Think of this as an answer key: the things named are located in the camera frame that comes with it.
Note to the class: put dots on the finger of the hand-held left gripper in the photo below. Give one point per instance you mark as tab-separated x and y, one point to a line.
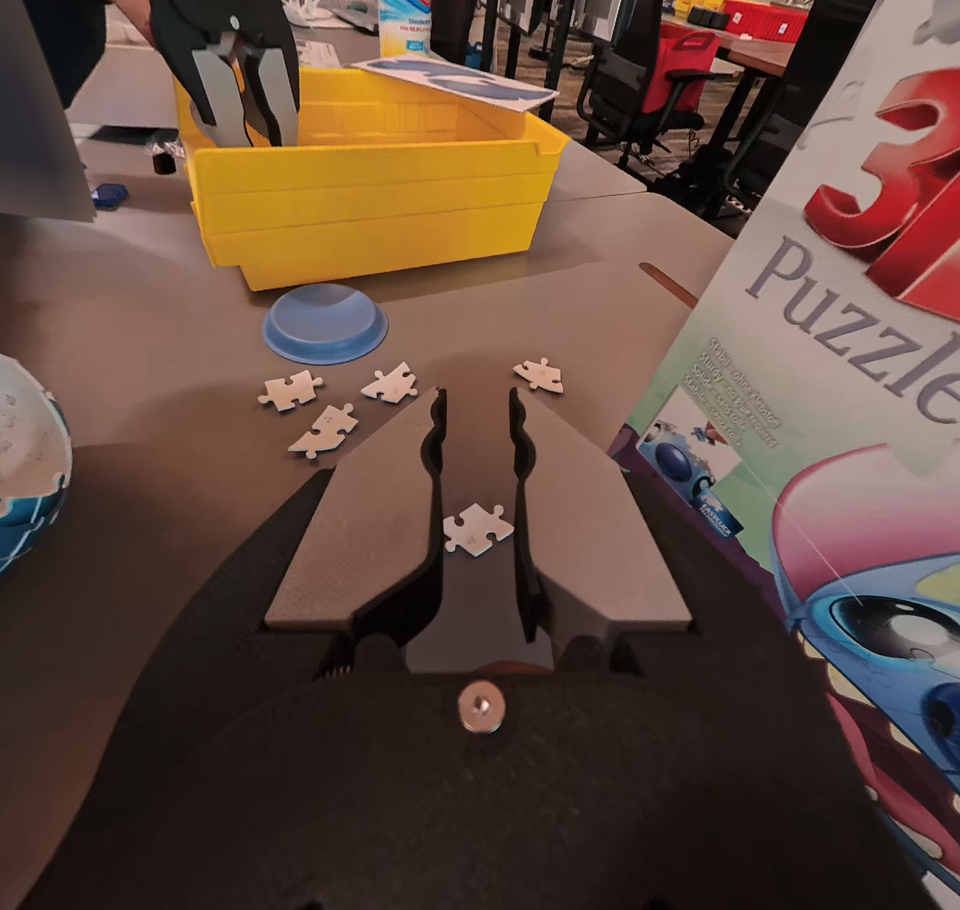
219	100
279	100

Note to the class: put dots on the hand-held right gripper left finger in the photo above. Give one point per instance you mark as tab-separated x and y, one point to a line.
360	542

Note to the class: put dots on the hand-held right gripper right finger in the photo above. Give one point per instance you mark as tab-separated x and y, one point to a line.
600	542

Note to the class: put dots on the white puzzle pieces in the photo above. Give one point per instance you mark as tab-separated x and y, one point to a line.
478	527

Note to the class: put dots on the yellow plastic bin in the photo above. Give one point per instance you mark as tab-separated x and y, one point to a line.
375	197

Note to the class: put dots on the partly built puzzle ball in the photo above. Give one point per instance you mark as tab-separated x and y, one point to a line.
30	460

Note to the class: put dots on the person's left forearm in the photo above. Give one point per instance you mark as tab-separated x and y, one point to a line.
67	25

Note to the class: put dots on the small blue puzzle piece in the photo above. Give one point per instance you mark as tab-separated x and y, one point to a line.
111	194

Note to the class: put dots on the blue plastic ball stand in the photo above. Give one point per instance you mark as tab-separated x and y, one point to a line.
324	325

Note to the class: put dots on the cartoon print puzzle box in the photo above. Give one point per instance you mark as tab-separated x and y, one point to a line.
825	400

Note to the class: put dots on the person's left hand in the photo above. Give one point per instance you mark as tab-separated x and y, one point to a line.
131	2

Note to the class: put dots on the small black object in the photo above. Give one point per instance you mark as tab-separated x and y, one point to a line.
163	161

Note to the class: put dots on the white wipes canister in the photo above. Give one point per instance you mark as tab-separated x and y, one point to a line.
405	2

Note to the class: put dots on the printed white card sheet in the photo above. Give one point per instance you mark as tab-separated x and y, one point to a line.
465	85

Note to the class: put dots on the red office chair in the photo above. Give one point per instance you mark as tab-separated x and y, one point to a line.
675	77

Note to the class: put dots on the red storage bin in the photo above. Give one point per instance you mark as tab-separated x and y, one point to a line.
765	17

